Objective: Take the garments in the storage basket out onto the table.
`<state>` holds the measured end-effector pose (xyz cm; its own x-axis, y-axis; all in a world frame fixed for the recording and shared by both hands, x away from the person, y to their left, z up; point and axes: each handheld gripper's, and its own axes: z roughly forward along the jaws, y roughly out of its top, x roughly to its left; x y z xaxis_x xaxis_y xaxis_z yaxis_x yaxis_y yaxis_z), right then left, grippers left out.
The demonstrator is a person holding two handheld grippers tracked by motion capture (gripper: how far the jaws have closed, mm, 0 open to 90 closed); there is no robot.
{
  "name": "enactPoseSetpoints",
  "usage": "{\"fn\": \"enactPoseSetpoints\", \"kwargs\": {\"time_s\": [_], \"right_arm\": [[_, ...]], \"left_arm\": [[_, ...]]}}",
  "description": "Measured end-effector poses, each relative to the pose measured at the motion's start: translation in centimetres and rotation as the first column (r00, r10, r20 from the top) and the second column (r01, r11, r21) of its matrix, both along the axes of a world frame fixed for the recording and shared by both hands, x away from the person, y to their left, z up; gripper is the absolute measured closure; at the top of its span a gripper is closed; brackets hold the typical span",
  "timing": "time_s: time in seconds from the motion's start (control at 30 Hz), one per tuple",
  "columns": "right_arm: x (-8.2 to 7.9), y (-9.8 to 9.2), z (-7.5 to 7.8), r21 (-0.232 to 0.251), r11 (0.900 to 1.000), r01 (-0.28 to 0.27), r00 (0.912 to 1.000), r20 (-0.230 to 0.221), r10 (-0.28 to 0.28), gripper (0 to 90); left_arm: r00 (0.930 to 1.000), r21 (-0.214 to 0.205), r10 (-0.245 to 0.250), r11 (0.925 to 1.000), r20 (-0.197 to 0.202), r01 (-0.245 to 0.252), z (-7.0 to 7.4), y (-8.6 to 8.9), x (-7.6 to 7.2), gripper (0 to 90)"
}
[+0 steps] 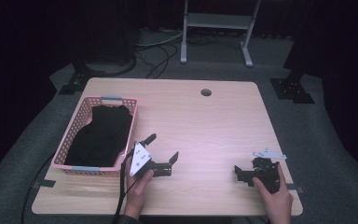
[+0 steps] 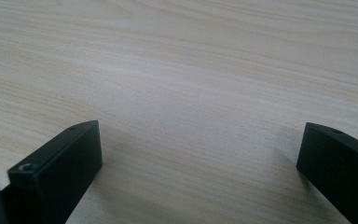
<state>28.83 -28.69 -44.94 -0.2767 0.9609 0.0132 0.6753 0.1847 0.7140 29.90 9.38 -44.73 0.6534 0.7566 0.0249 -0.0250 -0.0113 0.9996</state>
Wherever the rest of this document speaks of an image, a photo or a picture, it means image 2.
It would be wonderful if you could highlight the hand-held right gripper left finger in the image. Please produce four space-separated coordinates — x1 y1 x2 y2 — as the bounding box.
7 119 103 224

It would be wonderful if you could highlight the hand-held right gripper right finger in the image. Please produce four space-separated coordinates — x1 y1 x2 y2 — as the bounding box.
296 121 358 224

